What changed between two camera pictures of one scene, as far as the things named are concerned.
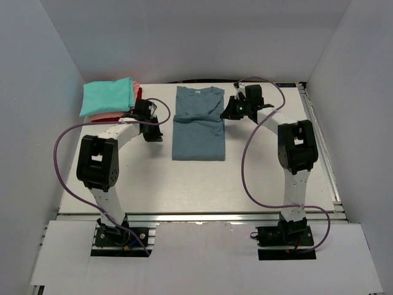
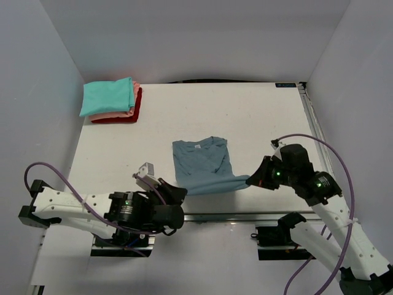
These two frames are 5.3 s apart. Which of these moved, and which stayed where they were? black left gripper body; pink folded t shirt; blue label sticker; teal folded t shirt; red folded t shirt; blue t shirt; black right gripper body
Moved: black left gripper body; black right gripper body; blue t shirt
Stayed: pink folded t shirt; red folded t shirt; blue label sticker; teal folded t shirt
